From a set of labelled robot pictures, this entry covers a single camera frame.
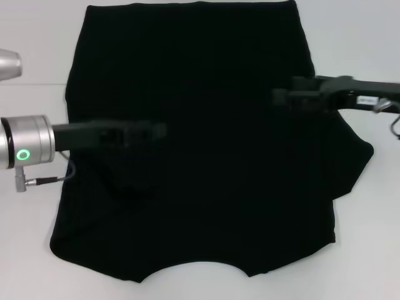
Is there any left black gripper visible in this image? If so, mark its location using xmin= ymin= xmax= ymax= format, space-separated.
xmin=51 ymin=120 xmax=168 ymax=151

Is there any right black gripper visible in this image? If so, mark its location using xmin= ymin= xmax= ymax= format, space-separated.
xmin=271 ymin=74 xmax=400 ymax=113

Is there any black t-shirt with white print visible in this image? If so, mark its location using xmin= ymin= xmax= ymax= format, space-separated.
xmin=49 ymin=1 xmax=375 ymax=278

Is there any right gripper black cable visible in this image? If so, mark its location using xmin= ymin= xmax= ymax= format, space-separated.
xmin=373 ymin=96 xmax=400 ymax=140

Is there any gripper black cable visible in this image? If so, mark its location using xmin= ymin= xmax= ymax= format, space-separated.
xmin=14 ymin=151 xmax=78 ymax=193
xmin=373 ymin=96 xmax=400 ymax=140

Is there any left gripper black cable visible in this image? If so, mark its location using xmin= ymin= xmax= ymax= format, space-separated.
xmin=14 ymin=151 xmax=78 ymax=193

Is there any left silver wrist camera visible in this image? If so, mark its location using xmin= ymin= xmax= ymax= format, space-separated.
xmin=0 ymin=48 xmax=23 ymax=81

